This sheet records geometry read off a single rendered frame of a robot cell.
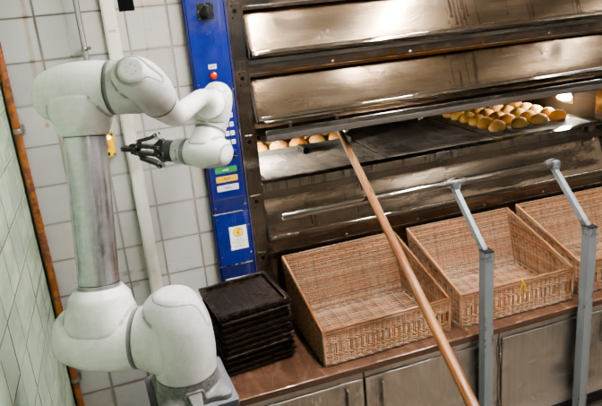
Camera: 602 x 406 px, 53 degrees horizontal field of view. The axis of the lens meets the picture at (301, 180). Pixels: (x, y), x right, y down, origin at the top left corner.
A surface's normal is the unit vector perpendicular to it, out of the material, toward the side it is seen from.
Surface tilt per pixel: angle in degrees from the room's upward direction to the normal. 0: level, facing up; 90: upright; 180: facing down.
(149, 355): 91
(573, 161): 70
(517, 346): 90
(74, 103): 84
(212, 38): 90
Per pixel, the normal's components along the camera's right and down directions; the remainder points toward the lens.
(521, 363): 0.34, 0.27
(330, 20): 0.26, -0.08
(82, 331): -0.14, 0.03
